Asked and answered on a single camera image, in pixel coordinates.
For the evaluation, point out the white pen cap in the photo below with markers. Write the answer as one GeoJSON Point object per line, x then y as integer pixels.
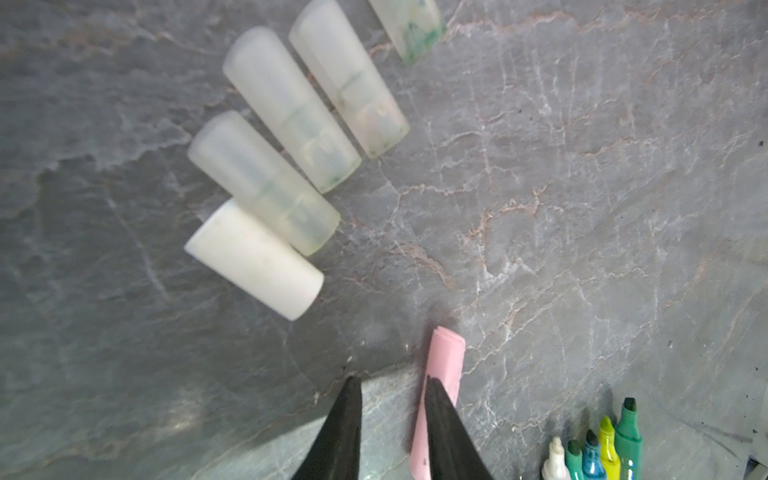
{"type": "Point", "coordinates": [236, 245]}

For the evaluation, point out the clear yellow marker cap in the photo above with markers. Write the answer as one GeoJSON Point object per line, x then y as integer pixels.
{"type": "Point", "coordinates": [328, 45]}

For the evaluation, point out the light green marker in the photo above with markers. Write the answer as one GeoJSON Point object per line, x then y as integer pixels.
{"type": "Point", "coordinates": [629, 441]}

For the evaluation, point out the clear blue marker cap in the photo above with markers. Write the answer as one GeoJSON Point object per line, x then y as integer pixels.
{"type": "Point", "coordinates": [265, 74]}

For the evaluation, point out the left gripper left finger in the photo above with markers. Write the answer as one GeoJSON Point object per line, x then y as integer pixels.
{"type": "Point", "coordinates": [335, 453]}

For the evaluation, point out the yellow marker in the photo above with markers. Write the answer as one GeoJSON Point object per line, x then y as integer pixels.
{"type": "Point", "coordinates": [609, 457]}

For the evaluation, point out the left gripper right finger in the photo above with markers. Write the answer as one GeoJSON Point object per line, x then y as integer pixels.
{"type": "Point", "coordinates": [452, 454]}

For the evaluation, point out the dark green marker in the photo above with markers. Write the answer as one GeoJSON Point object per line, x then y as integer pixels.
{"type": "Point", "coordinates": [574, 459]}

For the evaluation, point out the black white pen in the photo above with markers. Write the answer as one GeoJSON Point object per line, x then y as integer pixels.
{"type": "Point", "coordinates": [554, 467]}

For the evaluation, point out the clear green marker cap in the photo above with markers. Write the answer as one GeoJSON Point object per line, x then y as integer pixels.
{"type": "Point", "coordinates": [413, 26]}

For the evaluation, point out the blue marker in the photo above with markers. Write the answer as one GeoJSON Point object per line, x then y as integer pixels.
{"type": "Point", "coordinates": [592, 467]}

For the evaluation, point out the clear dark green cap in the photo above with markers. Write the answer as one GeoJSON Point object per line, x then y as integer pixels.
{"type": "Point", "coordinates": [233, 154]}

